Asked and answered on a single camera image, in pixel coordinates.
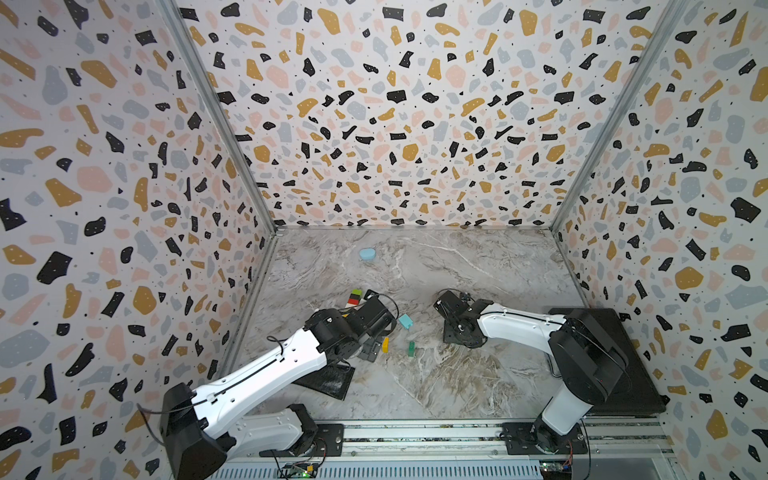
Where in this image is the light blue lego brick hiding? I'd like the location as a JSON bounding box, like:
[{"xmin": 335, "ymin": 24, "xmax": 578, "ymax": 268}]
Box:
[{"xmin": 398, "ymin": 314, "xmax": 414, "ymax": 330}]

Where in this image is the light blue round puck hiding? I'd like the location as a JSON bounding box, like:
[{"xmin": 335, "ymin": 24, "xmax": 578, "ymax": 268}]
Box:
[{"xmin": 359, "ymin": 248, "xmax": 377, "ymax": 262}]

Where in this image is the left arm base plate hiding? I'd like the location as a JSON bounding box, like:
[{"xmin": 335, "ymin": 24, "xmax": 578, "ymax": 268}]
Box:
[{"xmin": 259, "ymin": 423, "xmax": 345, "ymax": 460}]

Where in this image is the black hard case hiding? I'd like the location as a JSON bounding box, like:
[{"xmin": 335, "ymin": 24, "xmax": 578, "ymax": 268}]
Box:
[{"xmin": 549, "ymin": 307, "xmax": 665, "ymax": 417}]

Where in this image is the aluminium frame rail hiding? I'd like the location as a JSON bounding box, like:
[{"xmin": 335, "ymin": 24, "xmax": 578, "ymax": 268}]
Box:
[{"xmin": 207, "ymin": 418, "xmax": 685, "ymax": 479}]

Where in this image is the green circuit board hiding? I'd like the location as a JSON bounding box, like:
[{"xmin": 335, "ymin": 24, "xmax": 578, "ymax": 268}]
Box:
[{"xmin": 280, "ymin": 463, "xmax": 319, "ymax": 480}]

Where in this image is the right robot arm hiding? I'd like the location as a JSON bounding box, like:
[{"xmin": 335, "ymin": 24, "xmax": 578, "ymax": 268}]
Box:
[{"xmin": 433, "ymin": 289, "xmax": 630, "ymax": 454}]

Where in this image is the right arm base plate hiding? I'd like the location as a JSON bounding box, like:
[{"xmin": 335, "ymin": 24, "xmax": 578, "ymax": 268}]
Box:
[{"xmin": 499, "ymin": 421, "xmax": 588, "ymax": 455}]

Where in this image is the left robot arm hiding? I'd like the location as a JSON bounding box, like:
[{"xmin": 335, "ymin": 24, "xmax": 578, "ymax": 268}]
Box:
[{"xmin": 156, "ymin": 291, "xmax": 400, "ymax": 479}]

